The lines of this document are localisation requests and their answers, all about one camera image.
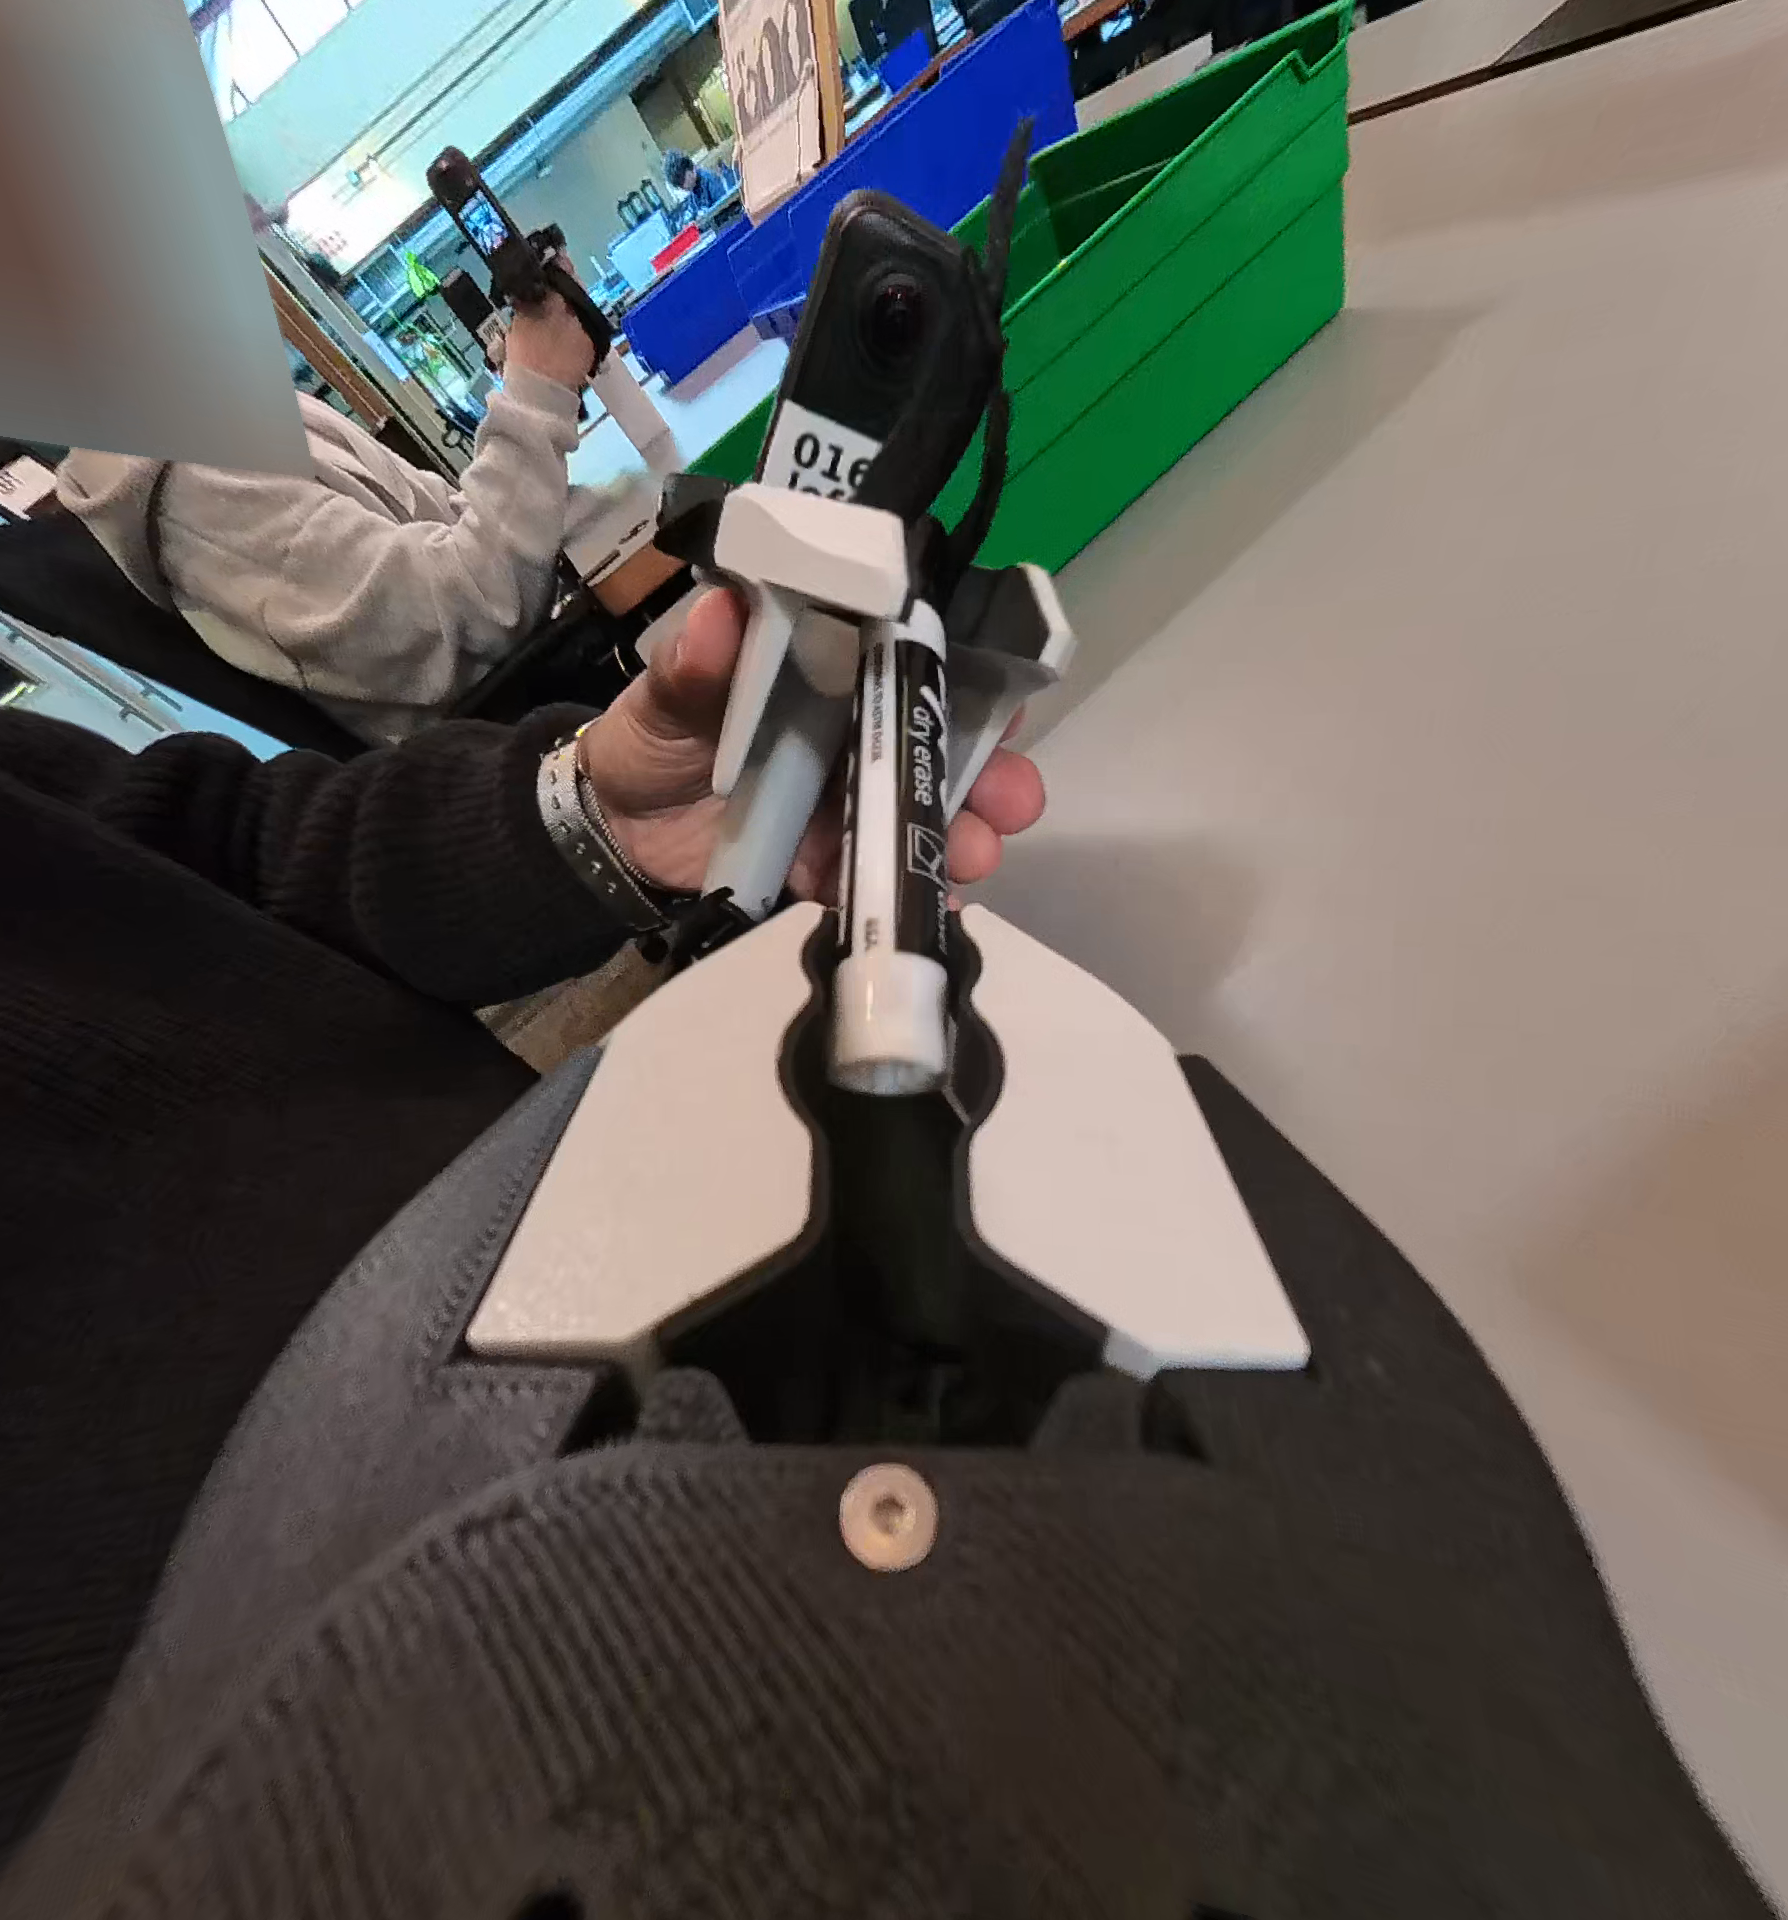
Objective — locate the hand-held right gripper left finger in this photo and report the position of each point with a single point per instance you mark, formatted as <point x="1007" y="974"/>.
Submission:
<point x="639" y="1200"/>

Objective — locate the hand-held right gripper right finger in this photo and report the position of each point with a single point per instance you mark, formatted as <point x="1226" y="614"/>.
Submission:
<point x="1133" y="1200"/>

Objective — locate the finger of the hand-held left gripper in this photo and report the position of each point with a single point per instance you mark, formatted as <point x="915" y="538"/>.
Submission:
<point x="1023" y="674"/>

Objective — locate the black velcro tie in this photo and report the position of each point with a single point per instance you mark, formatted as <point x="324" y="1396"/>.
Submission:
<point x="1001" y="226"/>

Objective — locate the black dry erase marker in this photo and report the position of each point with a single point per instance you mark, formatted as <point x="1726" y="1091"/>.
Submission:
<point x="894" y="842"/>

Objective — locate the green plastic bin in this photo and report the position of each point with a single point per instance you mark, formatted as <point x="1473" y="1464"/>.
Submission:
<point x="1180" y="271"/>

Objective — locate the person's left forearm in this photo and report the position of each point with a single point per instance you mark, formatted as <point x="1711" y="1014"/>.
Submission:
<point x="309" y="842"/>

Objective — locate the grey desk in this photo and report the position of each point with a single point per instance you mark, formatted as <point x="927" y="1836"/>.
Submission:
<point x="1435" y="750"/>

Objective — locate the person's left hand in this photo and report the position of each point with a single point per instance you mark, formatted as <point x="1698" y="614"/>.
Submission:
<point x="654" y="780"/>

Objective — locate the blue plastic bin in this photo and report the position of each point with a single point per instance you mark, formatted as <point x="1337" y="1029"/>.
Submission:
<point x="954" y="134"/>
<point x="700" y="307"/>

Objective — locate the person's black sweater torso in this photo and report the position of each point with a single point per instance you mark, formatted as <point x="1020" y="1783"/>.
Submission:
<point x="115" y="1351"/>

